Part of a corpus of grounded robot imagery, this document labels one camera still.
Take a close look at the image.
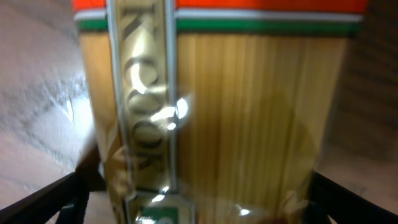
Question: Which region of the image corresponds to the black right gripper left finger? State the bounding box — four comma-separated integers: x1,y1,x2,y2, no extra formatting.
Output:
1,172,90,224

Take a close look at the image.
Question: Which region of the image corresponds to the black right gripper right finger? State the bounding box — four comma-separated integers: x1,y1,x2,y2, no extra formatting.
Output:
306,172,397,224

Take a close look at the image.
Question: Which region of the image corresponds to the orange spaghetti packet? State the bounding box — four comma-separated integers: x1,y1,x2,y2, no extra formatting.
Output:
72,0,366,223

